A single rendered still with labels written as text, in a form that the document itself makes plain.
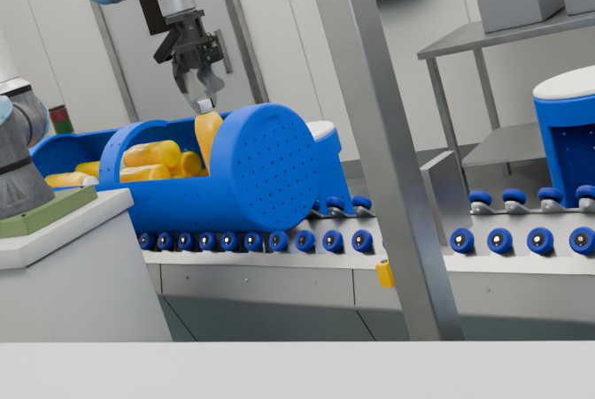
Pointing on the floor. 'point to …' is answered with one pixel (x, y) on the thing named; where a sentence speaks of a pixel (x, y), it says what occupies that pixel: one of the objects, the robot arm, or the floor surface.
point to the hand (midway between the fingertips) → (203, 104)
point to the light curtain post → (384, 143)
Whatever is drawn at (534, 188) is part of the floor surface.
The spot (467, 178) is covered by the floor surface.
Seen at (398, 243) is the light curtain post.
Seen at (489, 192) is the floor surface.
